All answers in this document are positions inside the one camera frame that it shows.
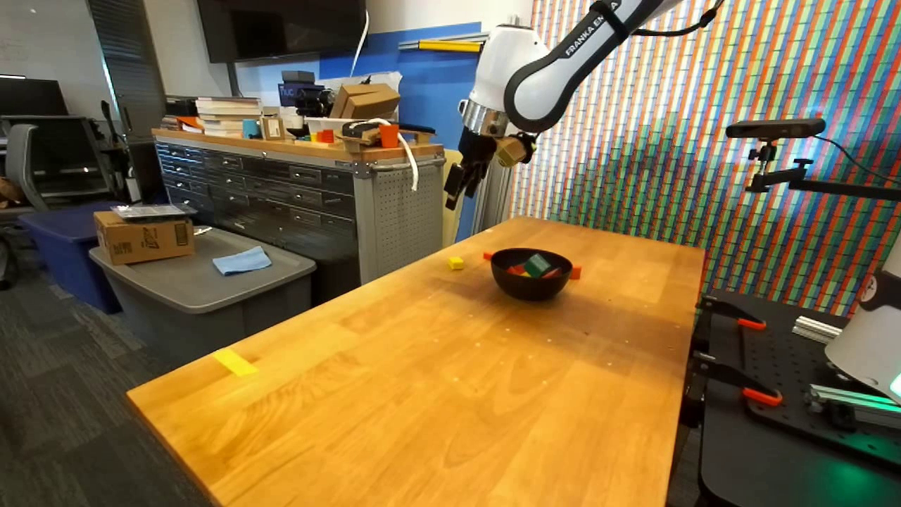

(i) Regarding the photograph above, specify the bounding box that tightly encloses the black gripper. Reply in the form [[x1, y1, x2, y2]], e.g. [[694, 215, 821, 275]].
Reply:
[[442, 128, 501, 215]]

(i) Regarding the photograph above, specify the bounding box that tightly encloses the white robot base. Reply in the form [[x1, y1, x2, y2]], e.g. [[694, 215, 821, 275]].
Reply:
[[822, 235, 901, 406]]

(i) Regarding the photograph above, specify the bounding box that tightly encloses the black bowl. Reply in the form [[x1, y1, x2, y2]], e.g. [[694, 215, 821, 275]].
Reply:
[[488, 246, 576, 304]]

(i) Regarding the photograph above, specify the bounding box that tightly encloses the blue board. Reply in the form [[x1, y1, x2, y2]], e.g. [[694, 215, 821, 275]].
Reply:
[[318, 21, 492, 242]]

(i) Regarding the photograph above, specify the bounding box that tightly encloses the open cardboard box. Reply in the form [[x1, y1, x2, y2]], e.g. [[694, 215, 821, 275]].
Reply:
[[331, 83, 407, 122]]

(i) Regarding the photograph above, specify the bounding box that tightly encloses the yellow level tool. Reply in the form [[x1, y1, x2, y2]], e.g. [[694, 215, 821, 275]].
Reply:
[[404, 37, 488, 56]]

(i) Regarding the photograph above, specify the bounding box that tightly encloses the grey drawer cabinet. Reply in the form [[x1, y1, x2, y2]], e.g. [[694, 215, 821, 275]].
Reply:
[[152, 128, 450, 287]]

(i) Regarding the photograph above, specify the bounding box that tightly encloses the dark blue equipment pile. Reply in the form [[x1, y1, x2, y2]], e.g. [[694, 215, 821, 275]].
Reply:
[[277, 68, 333, 118]]

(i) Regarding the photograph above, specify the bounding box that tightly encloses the colourful patterned backdrop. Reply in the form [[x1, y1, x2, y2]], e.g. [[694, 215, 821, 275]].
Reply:
[[509, 0, 901, 318]]

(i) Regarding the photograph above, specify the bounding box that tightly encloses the blue cloth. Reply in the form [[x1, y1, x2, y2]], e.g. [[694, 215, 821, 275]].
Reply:
[[211, 246, 277, 280]]

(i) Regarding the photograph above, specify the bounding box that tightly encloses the stack of books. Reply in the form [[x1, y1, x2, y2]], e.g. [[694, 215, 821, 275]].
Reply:
[[195, 94, 266, 140]]

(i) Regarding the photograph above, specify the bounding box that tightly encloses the grey plastic tote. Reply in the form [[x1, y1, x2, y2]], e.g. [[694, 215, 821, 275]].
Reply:
[[88, 223, 321, 367]]

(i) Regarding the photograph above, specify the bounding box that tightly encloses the yellow tape strip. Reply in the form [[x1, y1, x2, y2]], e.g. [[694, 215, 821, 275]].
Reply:
[[211, 347, 260, 380]]

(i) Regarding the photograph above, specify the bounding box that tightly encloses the flat grey tray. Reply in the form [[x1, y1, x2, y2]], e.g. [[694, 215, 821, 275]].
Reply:
[[110, 199, 198, 225]]

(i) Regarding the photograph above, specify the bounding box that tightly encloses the printed cardboard box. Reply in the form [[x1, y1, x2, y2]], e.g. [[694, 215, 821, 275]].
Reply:
[[90, 205, 201, 267]]

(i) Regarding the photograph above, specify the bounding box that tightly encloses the silver aluminium bar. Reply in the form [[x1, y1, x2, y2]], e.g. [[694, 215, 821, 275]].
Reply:
[[791, 314, 844, 347]]

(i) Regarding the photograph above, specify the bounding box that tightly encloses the blue storage bin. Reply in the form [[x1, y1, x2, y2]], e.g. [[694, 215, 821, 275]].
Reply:
[[17, 204, 125, 315]]

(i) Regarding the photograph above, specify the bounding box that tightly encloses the dark desk monitor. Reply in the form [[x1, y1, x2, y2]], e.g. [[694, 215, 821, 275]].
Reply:
[[0, 77, 70, 122]]

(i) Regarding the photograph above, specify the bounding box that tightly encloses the white metal rail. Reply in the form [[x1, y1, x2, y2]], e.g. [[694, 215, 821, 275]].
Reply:
[[474, 15, 522, 230]]

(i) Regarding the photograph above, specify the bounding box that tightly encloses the gold wrist camera bar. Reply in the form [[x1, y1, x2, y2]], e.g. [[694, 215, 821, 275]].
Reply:
[[497, 136, 536, 171]]

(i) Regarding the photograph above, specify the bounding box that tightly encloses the white curved hose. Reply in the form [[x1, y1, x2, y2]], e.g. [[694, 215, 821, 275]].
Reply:
[[364, 115, 424, 195]]

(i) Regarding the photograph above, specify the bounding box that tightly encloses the white hanging cable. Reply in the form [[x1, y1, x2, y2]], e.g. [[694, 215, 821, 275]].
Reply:
[[349, 9, 374, 78]]

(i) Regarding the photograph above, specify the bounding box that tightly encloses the black wall monitor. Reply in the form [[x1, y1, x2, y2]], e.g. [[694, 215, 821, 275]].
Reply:
[[195, 0, 369, 64]]

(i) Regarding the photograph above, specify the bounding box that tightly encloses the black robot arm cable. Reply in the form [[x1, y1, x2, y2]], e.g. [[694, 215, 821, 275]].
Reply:
[[633, 0, 728, 40]]

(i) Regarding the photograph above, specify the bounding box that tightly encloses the black clamp orange handle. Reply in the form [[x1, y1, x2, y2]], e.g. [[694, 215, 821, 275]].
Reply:
[[690, 349, 788, 412], [699, 292, 773, 335]]

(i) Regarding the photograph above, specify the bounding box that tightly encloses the black exterior camera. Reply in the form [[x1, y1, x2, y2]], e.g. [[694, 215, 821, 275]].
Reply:
[[725, 115, 832, 145]]

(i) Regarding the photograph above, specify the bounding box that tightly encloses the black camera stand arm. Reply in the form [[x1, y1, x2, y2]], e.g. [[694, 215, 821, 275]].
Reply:
[[743, 137, 901, 204]]

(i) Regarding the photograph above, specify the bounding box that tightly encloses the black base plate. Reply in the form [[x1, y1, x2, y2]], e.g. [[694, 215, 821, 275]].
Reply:
[[694, 291, 901, 507]]

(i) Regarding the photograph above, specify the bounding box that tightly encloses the green lit metal rail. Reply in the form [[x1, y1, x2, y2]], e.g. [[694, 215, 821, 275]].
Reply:
[[808, 380, 901, 419]]

